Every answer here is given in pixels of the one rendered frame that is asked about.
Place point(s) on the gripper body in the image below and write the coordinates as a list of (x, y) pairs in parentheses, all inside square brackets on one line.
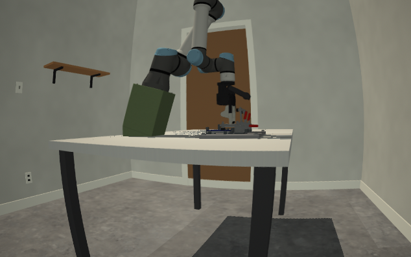
[(224, 94)]

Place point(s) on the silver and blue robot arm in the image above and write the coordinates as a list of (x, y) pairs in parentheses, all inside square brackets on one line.
[(192, 51)]

